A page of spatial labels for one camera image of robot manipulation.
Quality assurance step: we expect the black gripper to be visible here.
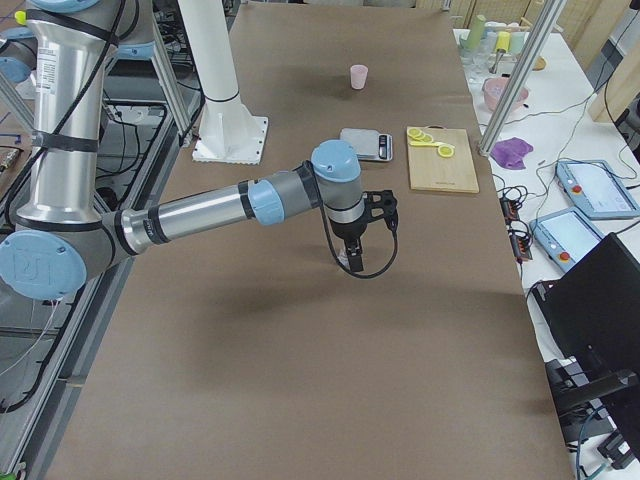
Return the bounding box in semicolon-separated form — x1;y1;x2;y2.
331;220;367;272

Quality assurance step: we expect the pink plastic cup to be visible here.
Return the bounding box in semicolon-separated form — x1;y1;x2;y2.
349;64;369;90

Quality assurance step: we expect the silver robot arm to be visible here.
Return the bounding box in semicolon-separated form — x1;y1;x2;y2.
1;1;370;300

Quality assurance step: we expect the digital kitchen scale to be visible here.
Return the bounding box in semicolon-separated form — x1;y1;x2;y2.
340;128;393;162

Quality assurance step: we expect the green tall cup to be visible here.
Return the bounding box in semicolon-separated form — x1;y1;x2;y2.
460;14;487;51

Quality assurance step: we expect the yellow cup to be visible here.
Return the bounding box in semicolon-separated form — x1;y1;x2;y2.
495;31;511;53

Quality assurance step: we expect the light green cup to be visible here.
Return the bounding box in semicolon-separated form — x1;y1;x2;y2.
509;31;527;56

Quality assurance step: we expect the bamboo cutting board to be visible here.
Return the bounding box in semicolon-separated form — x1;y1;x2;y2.
406;126;479;194

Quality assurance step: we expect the yellow plastic knife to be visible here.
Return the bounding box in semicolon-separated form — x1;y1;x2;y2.
409;140;455;149

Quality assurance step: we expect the lemon slice top right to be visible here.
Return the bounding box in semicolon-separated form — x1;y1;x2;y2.
407;127;423;140

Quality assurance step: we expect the lemon slice middle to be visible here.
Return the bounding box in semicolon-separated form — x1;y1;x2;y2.
413;131;427;142

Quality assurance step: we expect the lemon slice bottom front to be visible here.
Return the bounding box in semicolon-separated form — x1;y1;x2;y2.
437;144;455;158

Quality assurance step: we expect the black power strip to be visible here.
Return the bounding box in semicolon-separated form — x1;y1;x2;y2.
499;196;533;264

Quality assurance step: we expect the purple cloth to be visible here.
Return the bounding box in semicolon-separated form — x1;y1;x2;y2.
490;137;534;170

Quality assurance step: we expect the blue teach pendant near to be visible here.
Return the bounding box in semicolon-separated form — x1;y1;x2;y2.
529;207;604;273

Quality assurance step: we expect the blue teach pendant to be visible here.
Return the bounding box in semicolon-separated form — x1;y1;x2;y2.
529;207;604;273
556;160;639;220

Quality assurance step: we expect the pink bowl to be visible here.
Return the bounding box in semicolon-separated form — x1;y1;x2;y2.
482;77;529;112

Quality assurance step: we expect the blue teach pendant far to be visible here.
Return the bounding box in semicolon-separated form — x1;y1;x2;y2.
556;160;639;220

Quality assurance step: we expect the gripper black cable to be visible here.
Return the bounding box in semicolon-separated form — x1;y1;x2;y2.
318;204;401;280

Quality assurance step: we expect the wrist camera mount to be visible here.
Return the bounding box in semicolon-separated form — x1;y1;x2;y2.
364;190;399;235

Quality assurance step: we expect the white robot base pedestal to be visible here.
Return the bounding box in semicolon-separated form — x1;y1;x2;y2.
179;0;269;165

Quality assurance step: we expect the aluminium frame post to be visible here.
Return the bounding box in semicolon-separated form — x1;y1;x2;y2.
478;0;566;157

